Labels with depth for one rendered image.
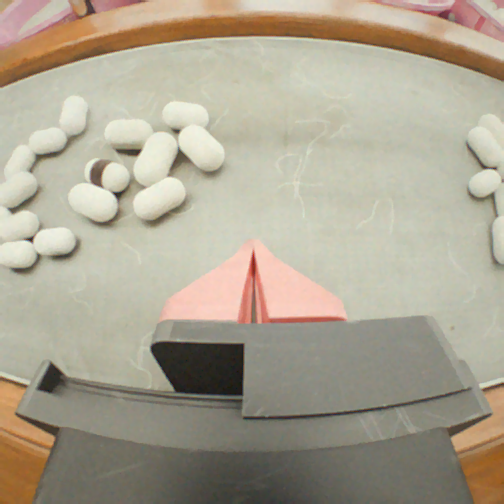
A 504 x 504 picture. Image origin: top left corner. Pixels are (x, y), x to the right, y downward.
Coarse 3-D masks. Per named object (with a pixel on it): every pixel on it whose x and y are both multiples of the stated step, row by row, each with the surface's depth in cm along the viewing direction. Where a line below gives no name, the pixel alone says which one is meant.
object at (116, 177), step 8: (88, 168) 13; (112, 168) 13; (120, 168) 14; (88, 176) 13; (104, 176) 13; (112, 176) 13; (120, 176) 13; (128, 176) 14; (104, 184) 13; (112, 184) 13; (120, 184) 14
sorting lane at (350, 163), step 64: (128, 64) 18; (192, 64) 18; (256, 64) 17; (320, 64) 17; (384, 64) 18; (448, 64) 18; (0, 128) 17; (256, 128) 16; (320, 128) 16; (384, 128) 16; (448, 128) 16; (64, 192) 15; (128, 192) 15; (192, 192) 15; (256, 192) 15; (320, 192) 15; (384, 192) 15; (448, 192) 15; (64, 256) 14; (128, 256) 14; (192, 256) 14; (320, 256) 14; (384, 256) 14; (448, 256) 14; (0, 320) 13; (64, 320) 13; (128, 320) 13; (448, 320) 13; (128, 384) 12
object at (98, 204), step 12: (72, 192) 13; (84, 192) 13; (96, 192) 13; (108, 192) 13; (72, 204) 13; (84, 204) 13; (96, 204) 13; (108, 204) 13; (96, 216) 13; (108, 216) 13
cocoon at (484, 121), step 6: (486, 114) 15; (492, 114) 14; (480, 120) 15; (486, 120) 14; (492, 120) 14; (498, 120) 14; (480, 126) 15; (486, 126) 15; (492, 126) 14; (498, 126) 14; (492, 132) 14; (498, 132) 14; (498, 138) 14
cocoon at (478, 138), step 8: (480, 128) 14; (472, 136) 14; (480, 136) 14; (488, 136) 14; (472, 144) 15; (480, 144) 14; (488, 144) 14; (496, 144) 13; (480, 152) 14; (488, 152) 14; (496, 152) 13; (480, 160) 15; (488, 160) 14; (496, 160) 14
